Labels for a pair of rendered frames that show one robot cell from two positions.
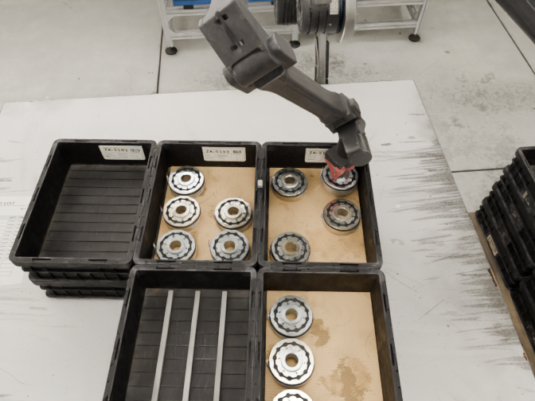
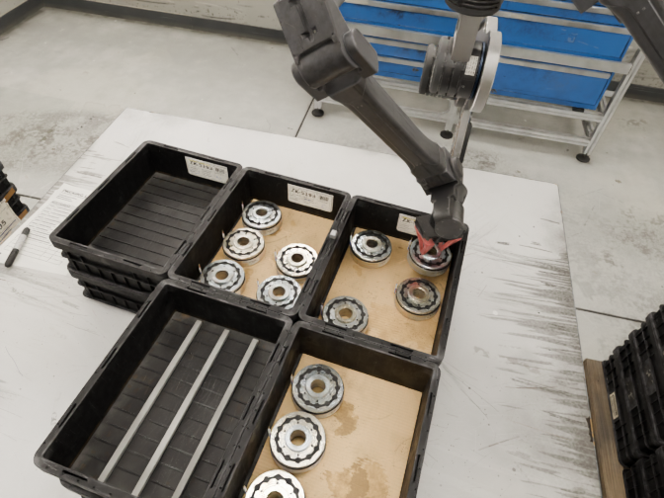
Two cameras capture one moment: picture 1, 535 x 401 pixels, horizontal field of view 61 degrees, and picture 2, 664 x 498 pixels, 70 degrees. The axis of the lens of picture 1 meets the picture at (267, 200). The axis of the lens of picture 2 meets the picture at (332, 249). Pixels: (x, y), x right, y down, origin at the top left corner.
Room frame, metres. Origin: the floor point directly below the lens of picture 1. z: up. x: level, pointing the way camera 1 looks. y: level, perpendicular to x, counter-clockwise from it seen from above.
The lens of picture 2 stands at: (-0.01, -0.16, 1.75)
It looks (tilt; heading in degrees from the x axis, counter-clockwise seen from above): 49 degrees down; 14
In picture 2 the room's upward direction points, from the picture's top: 4 degrees clockwise
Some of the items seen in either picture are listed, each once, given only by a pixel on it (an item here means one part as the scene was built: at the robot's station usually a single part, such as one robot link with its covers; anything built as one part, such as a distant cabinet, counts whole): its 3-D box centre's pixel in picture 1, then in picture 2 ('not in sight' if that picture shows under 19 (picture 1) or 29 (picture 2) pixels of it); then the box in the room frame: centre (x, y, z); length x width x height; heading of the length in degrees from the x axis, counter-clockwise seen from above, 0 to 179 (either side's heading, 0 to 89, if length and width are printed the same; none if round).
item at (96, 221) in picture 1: (96, 208); (159, 216); (0.69, 0.47, 0.87); 0.40 x 0.30 x 0.11; 179
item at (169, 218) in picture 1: (181, 211); (243, 243); (0.69, 0.24, 0.86); 0.10 x 0.10 x 0.01
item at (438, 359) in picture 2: (316, 200); (390, 270); (0.68, -0.13, 0.92); 0.40 x 0.30 x 0.02; 179
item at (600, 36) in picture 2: not in sight; (548, 52); (2.65, -0.58, 0.60); 0.72 x 0.03 x 0.56; 95
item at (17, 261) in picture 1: (90, 197); (154, 202); (0.69, 0.47, 0.92); 0.40 x 0.30 x 0.02; 179
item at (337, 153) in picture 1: (348, 145); (444, 216); (0.80, -0.21, 1.00); 0.10 x 0.07 x 0.07; 127
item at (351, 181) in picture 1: (340, 175); (430, 252); (0.80, -0.21, 0.88); 0.10 x 0.10 x 0.01
